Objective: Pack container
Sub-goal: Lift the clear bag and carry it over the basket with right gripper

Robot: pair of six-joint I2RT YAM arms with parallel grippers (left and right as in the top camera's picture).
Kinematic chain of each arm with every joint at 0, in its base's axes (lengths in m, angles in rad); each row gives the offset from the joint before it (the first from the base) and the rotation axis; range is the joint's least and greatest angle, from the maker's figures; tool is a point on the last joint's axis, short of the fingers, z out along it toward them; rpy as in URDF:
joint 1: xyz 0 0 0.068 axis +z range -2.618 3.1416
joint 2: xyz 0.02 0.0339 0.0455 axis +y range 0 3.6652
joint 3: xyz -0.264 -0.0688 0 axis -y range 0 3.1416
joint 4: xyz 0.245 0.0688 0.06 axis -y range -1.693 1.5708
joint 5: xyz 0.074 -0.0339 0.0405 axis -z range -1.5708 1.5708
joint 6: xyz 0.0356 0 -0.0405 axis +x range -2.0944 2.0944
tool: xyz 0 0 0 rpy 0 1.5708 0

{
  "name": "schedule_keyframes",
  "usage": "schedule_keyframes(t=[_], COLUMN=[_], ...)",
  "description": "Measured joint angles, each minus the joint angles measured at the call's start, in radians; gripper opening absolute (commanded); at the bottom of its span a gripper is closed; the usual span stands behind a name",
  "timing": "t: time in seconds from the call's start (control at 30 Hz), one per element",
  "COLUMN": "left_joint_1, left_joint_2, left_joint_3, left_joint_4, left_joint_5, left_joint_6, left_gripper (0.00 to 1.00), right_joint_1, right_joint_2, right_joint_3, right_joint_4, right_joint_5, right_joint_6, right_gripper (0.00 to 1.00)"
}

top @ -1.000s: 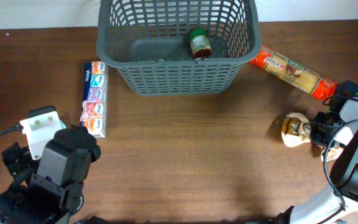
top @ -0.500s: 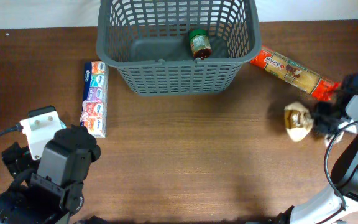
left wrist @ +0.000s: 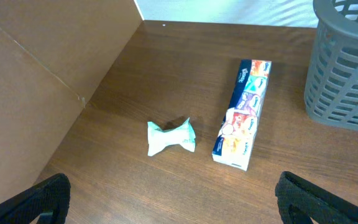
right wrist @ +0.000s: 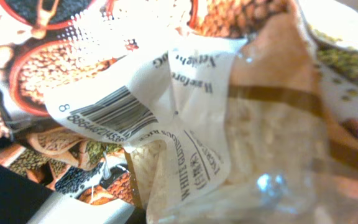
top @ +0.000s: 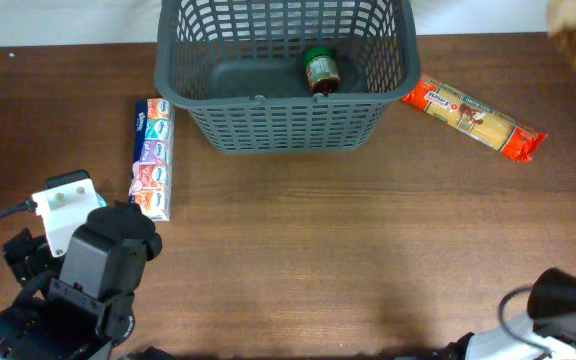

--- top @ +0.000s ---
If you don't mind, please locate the grey plastic basket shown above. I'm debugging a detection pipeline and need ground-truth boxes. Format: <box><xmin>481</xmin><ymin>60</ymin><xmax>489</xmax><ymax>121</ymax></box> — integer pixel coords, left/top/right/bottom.
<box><xmin>155</xmin><ymin>0</ymin><xmax>421</xmax><ymax>154</ymax></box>

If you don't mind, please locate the green lid glass jar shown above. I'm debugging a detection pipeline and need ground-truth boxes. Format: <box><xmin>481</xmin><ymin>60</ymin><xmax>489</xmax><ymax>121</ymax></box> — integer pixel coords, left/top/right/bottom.
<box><xmin>303</xmin><ymin>46</ymin><xmax>341</xmax><ymax>96</ymax></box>

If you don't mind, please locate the orange spaghetti packet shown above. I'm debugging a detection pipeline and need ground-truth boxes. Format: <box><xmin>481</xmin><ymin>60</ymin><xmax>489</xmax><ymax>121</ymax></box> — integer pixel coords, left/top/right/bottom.
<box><xmin>401</xmin><ymin>73</ymin><xmax>548</xmax><ymax>162</ymax></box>

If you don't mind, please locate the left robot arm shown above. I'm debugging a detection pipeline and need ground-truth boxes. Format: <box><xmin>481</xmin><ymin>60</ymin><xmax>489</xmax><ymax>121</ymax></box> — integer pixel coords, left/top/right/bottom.
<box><xmin>0</xmin><ymin>203</ymin><xmax>163</xmax><ymax>360</ymax></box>

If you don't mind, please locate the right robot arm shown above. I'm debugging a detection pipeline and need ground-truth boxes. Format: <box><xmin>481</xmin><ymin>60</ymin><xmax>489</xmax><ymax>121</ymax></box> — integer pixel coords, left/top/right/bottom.
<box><xmin>438</xmin><ymin>268</ymin><xmax>576</xmax><ymax>360</ymax></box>

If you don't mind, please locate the colourful tissue pack box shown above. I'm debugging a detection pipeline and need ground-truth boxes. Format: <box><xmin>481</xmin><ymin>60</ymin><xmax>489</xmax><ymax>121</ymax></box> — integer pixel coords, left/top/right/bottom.
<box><xmin>129</xmin><ymin>98</ymin><xmax>174</xmax><ymax>222</ymax></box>

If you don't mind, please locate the crumpled mint green packet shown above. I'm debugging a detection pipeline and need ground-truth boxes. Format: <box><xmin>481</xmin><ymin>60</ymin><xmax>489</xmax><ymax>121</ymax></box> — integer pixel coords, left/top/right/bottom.
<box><xmin>95</xmin><ymin>192</ymin><xmax>107</xmax><ymax>207</ymax></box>

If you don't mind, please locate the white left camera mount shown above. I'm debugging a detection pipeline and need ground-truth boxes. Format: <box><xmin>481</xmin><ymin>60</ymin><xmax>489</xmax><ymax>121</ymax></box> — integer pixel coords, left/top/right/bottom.
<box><xmin>31</xmin><ymin>178</ymin><xmax>100</xmax><ymax>257</ymax></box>

